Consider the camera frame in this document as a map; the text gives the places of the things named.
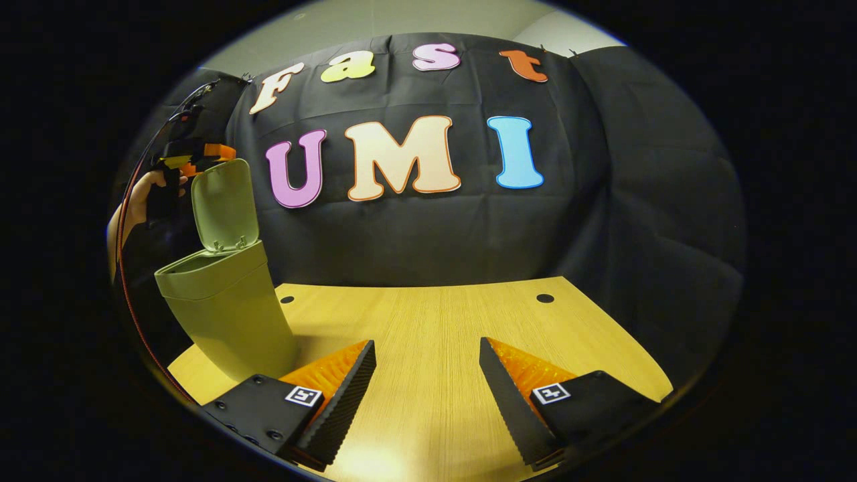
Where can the pale green garbage bin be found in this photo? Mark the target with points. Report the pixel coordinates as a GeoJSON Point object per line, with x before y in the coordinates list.
{"type": "Point", "coordinates": [227, 314]}

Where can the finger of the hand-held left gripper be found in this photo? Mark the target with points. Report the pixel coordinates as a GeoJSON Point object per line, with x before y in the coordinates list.
{"type": "Point", "coordinates": [221, 151]}
{"type": "Point", "coordinates": [189, 169]}

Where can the wooden desktop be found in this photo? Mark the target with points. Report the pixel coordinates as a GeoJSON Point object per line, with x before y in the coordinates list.
{"type": "Point", "coordinates": [428, 335]}

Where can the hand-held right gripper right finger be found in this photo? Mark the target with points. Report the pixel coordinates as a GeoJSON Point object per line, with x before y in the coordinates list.
{"type": "Point", "coordinates": [509, 402]}

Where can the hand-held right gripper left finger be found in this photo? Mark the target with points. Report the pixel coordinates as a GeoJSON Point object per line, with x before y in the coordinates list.
{"type": "Point", "coordinates": [348, 398]}

